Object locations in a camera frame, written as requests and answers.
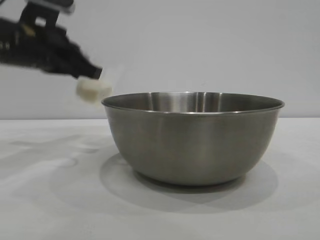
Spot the stainless steel mixing bowl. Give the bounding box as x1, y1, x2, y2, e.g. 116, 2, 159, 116
101, 91, 286, 187

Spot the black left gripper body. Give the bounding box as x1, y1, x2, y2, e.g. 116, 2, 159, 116
14, 9, 81, 76

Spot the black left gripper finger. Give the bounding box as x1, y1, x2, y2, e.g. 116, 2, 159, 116
67, 42, 104, 81

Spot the translucent plastic measuring cup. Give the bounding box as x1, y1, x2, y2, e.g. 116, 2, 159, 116
75, 64, 126, 104

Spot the white rice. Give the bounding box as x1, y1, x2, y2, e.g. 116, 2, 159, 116
75, 78, 114, 104

